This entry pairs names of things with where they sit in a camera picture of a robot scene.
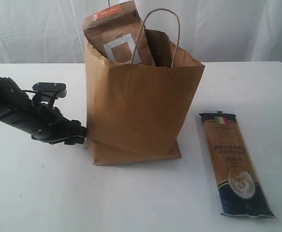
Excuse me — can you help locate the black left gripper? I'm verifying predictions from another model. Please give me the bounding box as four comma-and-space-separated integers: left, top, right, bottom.
0, 106, 88, 145

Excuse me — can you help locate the brown paper shopping bag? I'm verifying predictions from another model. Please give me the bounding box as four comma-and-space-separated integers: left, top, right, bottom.
85, 20, 204, 165

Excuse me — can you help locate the brown kraft coffee pouch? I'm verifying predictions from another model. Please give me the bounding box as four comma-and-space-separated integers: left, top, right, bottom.
82, 0, 154, 65

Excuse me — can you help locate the spaghetti packet dark blue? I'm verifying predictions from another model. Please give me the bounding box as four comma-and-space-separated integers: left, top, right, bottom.
200, 111, 275, 218

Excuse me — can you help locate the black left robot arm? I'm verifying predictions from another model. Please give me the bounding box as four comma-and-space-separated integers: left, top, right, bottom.
0, 77, 88, 145

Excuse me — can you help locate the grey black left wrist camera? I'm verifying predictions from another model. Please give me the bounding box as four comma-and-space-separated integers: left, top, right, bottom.
23, 82, 67, 107

